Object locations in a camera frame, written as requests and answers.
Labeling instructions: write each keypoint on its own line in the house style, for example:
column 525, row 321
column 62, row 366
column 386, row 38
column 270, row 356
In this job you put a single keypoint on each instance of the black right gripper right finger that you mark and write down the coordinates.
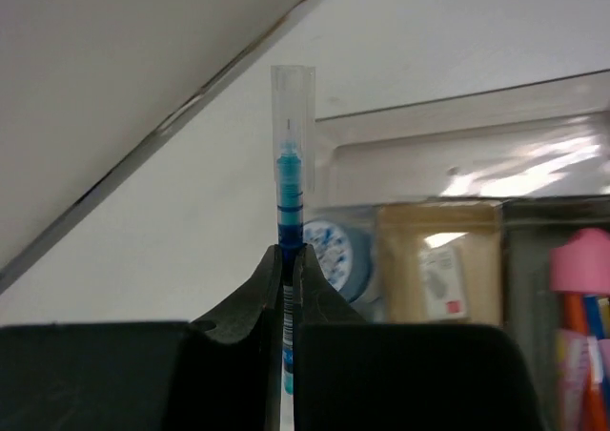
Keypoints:
column 351, row 374

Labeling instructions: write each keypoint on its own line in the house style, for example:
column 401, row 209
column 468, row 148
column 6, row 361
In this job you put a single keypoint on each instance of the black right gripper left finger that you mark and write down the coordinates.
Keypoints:
column 221, row 371

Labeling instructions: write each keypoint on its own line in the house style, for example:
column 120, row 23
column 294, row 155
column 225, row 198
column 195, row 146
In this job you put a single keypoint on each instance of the blue white round tub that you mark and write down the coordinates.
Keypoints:
column 344, row 254

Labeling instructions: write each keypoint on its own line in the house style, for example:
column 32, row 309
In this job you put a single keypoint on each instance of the white eraser box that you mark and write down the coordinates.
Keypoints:
column 443, row 285

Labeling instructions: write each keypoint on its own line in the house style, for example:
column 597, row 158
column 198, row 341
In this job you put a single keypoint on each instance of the teal gel pen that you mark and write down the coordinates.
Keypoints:
column 293, row 111

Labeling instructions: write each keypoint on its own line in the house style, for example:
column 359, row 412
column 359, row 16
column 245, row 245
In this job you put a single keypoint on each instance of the clear desk organizer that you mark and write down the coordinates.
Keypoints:
column 504, row 177

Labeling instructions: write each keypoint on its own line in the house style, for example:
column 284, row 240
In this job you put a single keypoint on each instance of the aluminium rail frame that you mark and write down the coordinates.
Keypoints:
column 87, row 86

